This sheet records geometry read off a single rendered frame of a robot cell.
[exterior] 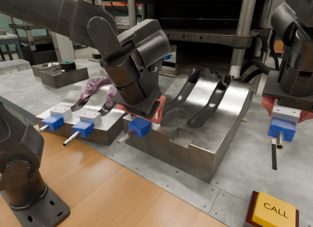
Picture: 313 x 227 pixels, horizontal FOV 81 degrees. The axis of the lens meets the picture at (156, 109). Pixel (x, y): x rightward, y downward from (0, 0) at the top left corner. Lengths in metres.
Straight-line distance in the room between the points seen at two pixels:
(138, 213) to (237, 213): 0.19
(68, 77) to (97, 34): 0.81
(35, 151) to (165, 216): 0.27
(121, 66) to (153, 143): 0.24
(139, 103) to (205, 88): 0.32
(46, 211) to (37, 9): 0.35
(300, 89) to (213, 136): 0.19
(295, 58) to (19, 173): 0.49
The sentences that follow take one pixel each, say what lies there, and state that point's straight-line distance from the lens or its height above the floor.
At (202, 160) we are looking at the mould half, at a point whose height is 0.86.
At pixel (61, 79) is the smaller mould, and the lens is 1.08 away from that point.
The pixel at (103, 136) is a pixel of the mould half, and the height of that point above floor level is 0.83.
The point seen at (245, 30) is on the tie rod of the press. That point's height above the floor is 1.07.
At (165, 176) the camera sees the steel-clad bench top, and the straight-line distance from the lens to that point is 0.47.
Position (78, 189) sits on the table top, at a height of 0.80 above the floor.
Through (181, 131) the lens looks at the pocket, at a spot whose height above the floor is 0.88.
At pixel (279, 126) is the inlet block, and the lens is 0.45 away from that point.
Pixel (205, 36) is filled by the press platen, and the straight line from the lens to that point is 1.20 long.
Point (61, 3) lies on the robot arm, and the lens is 0.31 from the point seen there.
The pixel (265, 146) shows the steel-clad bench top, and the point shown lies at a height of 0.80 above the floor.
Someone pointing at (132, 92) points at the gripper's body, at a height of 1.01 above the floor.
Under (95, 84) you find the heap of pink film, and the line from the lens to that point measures 0.73.
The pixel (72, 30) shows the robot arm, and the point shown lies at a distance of 0.31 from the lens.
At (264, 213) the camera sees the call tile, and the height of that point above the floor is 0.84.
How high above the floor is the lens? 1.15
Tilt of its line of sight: 28 degrees down
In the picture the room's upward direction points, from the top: straight up
